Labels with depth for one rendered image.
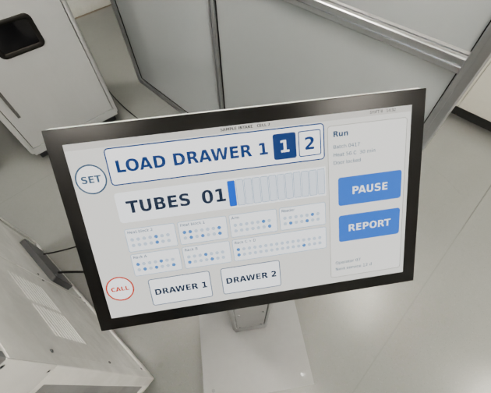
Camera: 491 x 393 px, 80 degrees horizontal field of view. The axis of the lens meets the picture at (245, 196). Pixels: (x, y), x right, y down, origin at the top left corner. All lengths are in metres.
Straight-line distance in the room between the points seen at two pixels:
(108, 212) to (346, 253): 0.36
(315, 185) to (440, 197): 1.67
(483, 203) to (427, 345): 0.94
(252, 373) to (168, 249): 1.04
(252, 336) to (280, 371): 0.18
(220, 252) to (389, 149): 0.29
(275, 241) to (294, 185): 0.09
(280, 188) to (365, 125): 0.15
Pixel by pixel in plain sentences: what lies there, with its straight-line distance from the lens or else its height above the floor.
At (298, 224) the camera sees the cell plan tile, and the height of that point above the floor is 1.06.
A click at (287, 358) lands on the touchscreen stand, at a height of 0.04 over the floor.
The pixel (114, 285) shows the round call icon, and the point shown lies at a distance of 0.50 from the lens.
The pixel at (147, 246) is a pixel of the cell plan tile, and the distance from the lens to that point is 0.46.
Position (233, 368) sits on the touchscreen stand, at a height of 0.04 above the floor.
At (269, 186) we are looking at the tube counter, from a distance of 0.42.
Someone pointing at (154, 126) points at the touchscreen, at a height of 1.19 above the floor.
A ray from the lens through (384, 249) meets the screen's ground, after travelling 0.53.
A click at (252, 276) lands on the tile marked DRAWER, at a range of 0.48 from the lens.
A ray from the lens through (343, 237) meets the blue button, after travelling 0.49.
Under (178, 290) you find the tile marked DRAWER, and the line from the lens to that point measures 0.49.
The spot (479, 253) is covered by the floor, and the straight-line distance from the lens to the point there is 1.99.
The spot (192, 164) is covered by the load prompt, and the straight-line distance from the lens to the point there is 0.41.
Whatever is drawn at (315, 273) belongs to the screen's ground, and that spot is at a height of 1.00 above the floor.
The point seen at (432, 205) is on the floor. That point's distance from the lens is 2.02.
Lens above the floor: 1.46
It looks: 57 degrees down
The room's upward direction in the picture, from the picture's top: 1 degrees counter-clockwise
